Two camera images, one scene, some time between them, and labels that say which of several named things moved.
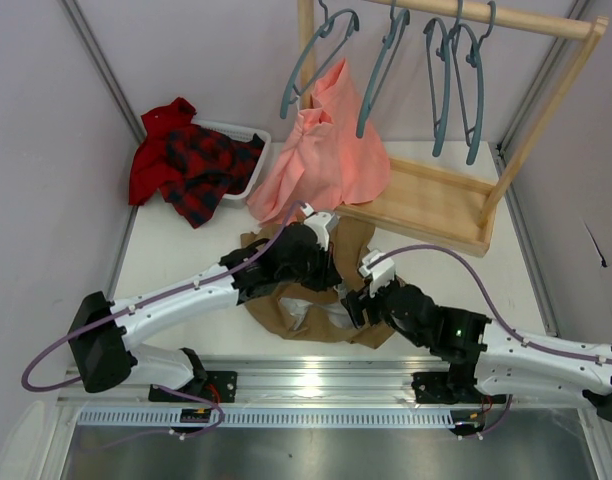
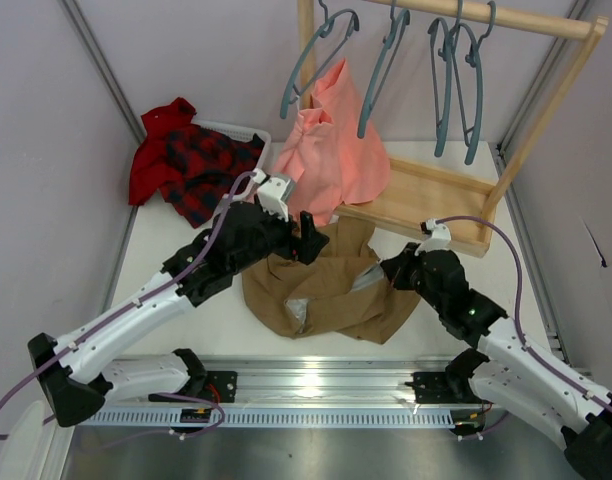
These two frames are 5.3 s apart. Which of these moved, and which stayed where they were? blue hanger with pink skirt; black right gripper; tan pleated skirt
Moved: black right gripper
Stayed: blue hanger with pink skirt; tan pleated skirt
